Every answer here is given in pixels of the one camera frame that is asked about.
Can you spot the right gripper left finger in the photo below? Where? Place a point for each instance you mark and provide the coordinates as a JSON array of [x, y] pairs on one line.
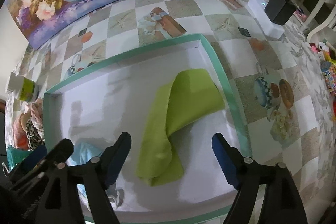
[[101, 172]]

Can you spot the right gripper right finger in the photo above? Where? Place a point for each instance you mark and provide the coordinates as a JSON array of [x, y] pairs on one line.
[[282, 202]]

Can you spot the blue face mask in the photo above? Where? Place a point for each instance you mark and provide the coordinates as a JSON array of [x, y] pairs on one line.
[[83, 152]]

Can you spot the pink floral scrunchie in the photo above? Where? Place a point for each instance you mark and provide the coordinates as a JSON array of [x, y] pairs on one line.
[[36, 110]]

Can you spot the green microfiber cloth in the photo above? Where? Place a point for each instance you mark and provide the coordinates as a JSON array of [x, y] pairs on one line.
[[190, 96]]

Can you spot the leopard print scrunchie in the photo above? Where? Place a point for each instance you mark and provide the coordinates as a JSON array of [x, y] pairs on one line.
[[33, 137]]

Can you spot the pink white fuzzy glove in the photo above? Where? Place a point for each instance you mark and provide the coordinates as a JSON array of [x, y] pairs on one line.
[[20, 137]]

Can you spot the teal plastic case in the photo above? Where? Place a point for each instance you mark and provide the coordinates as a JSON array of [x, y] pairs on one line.
[[15, 156]]

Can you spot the teal rimmed white tray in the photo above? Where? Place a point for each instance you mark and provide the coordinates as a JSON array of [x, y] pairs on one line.
[[114, 96]]

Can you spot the white green pill bottle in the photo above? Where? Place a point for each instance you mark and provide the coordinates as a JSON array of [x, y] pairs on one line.
[[21, 88]]

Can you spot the checkered patterned tablecloth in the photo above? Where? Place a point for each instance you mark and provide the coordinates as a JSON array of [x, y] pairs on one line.
[[286, 108]]

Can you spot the colourful toy pile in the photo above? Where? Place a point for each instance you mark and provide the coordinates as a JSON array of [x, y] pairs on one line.
[[326, 54]]

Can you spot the black power adapter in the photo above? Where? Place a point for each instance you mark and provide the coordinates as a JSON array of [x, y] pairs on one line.
[[279, 11]]

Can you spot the white power strip box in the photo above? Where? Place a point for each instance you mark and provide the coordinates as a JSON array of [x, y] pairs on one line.
[[257, 7]]

